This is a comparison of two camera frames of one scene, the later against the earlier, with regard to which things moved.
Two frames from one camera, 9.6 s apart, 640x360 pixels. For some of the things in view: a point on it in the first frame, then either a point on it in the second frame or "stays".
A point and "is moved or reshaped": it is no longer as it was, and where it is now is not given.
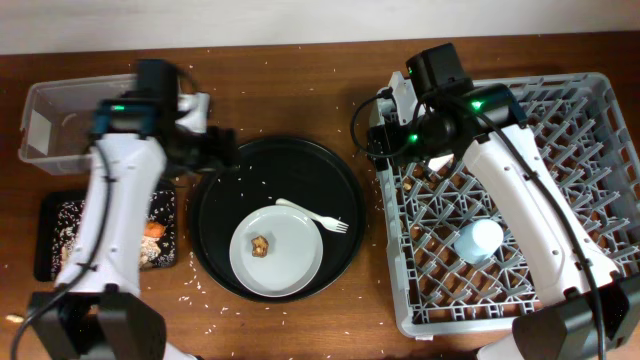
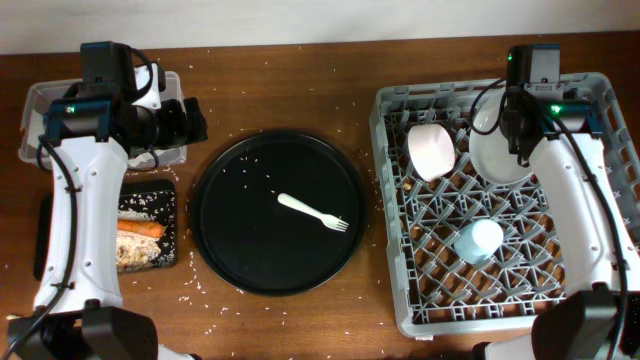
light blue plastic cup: (478, 241) stays
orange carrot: (154, 229) stays
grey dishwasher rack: (456, 270) stays
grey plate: (275, 251) is moved or reshaped
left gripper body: (196, 149) -> (172, 128)
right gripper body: (419, 133) -> (505, 117)
